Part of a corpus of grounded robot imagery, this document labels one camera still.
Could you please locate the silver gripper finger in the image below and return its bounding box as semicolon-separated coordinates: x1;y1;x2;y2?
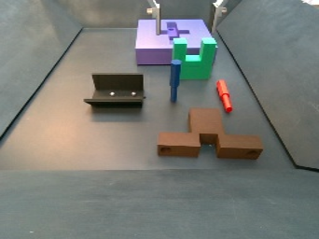
212;0;228;32
146;0;160;35

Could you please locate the green U-shaped block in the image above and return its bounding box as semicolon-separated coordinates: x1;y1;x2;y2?
172;37;216;80

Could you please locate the purple board with cross slot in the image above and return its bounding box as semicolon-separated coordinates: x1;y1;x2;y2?
134;20;210;65

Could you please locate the blue cylindrical peg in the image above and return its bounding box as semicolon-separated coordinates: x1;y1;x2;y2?
169;60;181;102

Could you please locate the red cylindrical peg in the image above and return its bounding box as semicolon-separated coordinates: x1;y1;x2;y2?
216;79;233;113

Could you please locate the brown T-shaped block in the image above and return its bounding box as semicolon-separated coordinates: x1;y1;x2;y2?
157;107;262;160

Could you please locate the black angle bracket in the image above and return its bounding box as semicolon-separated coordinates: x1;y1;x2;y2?
84;73;144;107

